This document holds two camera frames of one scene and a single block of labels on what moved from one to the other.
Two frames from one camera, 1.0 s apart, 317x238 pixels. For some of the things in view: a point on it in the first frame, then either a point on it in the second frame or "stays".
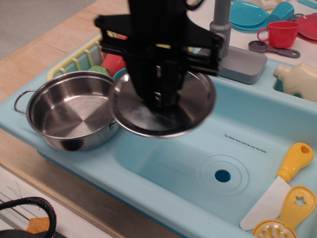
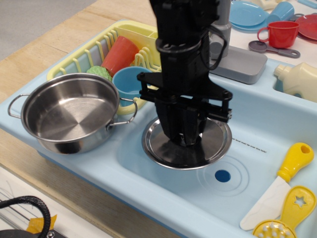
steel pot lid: x=191 y=112 → x=212 y=146
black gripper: x=160 y=31 → x=183 y=83
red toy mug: x=281 y=34 stays
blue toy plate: x=247 y=16 stays
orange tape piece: x=38 y=225 stays
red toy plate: x=307 y=28 stays
